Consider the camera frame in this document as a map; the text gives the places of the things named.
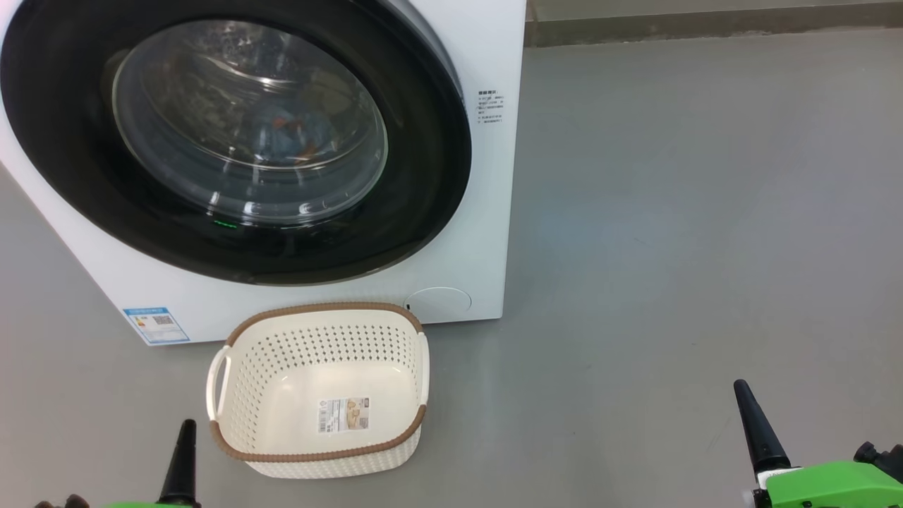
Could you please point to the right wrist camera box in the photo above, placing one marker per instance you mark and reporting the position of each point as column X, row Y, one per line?
column 885, row 462

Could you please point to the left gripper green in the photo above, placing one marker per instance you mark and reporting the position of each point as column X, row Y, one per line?
column 155, row 505

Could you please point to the steel washer drum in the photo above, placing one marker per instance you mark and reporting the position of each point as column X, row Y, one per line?
column 211, row 85

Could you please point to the cream perforated laundry basket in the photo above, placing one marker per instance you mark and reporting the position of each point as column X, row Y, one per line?
column 282, row 353

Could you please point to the blue cartoon print garment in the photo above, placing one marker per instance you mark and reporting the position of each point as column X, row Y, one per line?
column 293, row 137

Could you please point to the black round glass door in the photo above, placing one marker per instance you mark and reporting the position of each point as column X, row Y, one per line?
column 70, row 141

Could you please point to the round white filter cover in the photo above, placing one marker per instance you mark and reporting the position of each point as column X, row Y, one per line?
column 441, row 305

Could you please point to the basket product label sticker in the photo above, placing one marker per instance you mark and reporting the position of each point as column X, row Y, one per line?
column 344, row 415

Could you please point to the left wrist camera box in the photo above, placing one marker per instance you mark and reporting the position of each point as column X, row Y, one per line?
column 63, row 502

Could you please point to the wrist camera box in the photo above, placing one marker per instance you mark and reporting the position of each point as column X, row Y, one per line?
column 63, row 502
column 885, row 462

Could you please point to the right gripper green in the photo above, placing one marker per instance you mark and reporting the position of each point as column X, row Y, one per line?
column 832, row 487

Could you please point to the blue energy label sticker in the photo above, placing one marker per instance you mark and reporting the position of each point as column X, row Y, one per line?
column 156, row 326

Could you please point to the white front-load washing machine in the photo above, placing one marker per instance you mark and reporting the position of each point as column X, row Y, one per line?
column 487, row 212

